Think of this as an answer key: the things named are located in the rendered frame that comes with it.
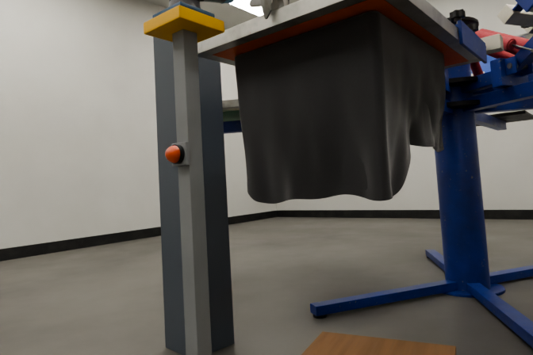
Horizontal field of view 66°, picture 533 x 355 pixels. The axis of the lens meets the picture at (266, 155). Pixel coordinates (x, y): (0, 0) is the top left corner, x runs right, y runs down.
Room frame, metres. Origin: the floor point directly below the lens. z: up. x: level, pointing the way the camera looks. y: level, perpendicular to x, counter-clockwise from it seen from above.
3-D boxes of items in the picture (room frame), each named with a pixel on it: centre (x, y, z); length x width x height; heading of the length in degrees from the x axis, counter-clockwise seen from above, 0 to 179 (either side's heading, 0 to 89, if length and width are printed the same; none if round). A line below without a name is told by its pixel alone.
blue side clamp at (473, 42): (1.28, -0.65, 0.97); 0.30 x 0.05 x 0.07; 140
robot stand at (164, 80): (1.55, 0.28, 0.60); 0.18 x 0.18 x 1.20; 45
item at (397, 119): (1.10, -0.41, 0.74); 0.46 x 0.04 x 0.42; 140
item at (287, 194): (1.05, -0.10, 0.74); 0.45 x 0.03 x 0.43; 50
